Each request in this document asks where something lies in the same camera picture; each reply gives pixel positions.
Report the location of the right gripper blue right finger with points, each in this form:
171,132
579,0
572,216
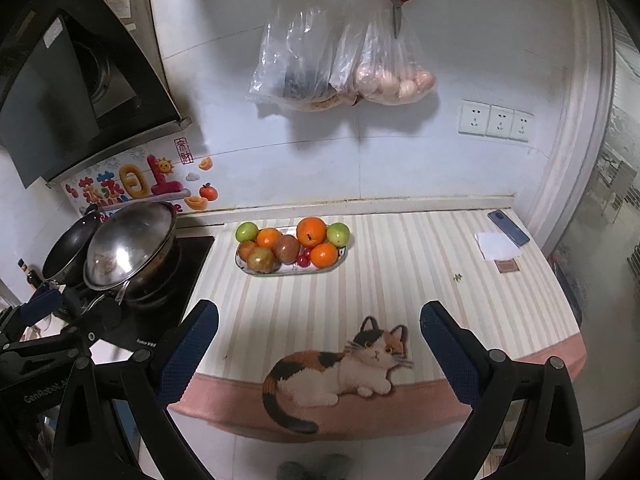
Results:
457,351

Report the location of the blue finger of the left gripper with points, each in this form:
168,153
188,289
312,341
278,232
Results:
84,332
15,320

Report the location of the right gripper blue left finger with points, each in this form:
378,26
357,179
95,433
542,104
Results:
184,350

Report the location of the brown orange round fruit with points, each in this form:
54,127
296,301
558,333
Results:
245,248

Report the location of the brown green round fruit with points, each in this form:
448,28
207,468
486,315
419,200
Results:
262,260

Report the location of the green apple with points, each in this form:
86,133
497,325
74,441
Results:
246,232
338,234

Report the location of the small orange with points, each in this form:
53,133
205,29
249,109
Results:
323,255
267,237

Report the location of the dark red round fruit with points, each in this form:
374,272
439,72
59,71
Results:
286,249

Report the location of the large orange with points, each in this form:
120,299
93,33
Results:
311,232

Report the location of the black induction cooktop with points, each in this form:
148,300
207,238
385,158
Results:
153,310

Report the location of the dark sauce bottle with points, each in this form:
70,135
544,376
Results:
33,278

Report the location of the black frying pan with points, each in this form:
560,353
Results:
66,259

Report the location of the steel wok lid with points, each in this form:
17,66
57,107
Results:
132,240

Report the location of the small brown card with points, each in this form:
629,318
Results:
507,266

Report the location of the white paper sheet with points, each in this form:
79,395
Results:
496,246

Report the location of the blue smartphone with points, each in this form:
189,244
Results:
509,228

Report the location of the black range hood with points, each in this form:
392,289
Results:
75,87

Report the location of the plastic bag dark contents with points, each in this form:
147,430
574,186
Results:
296,56

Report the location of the plastic bag of eggs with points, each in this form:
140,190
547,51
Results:
374,63

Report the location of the wok with steel handle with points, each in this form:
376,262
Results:
150,274

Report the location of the colourful wall sticker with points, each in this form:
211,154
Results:
177,169

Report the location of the white wall socket strip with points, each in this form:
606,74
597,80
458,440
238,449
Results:
494,121

